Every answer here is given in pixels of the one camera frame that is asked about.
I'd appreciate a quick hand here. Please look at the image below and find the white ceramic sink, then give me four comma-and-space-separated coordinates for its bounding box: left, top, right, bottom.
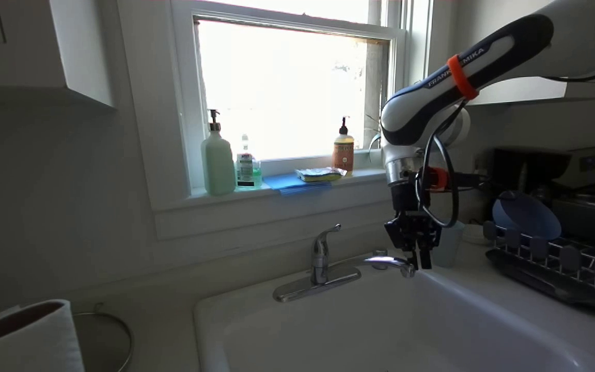
194, 268, 595, 372

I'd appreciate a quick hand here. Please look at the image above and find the orange soap dispenser bottle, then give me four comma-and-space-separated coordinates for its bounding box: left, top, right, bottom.
333, 117, 354, 172

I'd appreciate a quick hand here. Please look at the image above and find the paper towel roll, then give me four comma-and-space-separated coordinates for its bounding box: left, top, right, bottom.
0, 299, 84, 372

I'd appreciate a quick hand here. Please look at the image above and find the black dish drying rack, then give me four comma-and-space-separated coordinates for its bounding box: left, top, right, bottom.
483, 222, 595, 315

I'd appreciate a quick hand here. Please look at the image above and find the blue cloth on sill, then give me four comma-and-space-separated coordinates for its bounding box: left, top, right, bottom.
262, 173, 324, 197

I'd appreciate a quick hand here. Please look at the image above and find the sponge dish on sill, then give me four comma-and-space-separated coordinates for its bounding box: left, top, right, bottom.
296, 168, 347, 184

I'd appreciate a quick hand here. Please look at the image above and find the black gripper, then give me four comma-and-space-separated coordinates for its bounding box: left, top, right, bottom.
384, 179, 442, 268

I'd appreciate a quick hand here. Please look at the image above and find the green soap dispenser bottle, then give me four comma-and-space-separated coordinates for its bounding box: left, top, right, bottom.
203, 110, 235, 197

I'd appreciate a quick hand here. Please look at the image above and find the small clear bottle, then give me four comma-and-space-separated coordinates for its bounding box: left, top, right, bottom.
235, 136, 261, 189

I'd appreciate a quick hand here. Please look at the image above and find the chrome tap faucet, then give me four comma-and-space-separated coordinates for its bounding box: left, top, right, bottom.
271, 222, 418, 305

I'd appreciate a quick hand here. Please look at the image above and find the blue bowl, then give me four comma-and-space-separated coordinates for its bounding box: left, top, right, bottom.
491, 190, 563, 239

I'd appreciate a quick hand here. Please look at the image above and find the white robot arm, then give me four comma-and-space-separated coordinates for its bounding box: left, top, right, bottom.
380, 0, 595, 268

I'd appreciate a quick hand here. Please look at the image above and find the window frame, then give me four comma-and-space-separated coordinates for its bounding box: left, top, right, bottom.
117, 0, 429, 239

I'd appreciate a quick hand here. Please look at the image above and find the white upper cabinet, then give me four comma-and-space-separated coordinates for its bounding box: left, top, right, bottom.
0, 0, 116, 112

